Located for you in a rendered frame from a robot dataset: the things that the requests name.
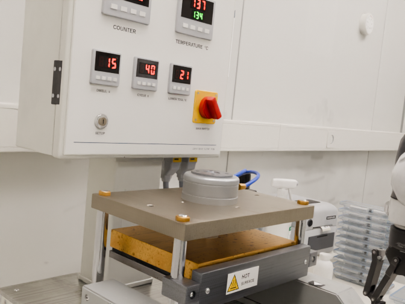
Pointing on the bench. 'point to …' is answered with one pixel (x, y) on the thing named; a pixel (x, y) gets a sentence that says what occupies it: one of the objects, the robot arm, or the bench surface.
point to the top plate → (202, 206)
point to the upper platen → (250, 247)
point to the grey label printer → (319, 225)
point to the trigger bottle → (283, 231)
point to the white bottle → (323, 266)
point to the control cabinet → (124, 96)
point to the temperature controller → (199, 5)
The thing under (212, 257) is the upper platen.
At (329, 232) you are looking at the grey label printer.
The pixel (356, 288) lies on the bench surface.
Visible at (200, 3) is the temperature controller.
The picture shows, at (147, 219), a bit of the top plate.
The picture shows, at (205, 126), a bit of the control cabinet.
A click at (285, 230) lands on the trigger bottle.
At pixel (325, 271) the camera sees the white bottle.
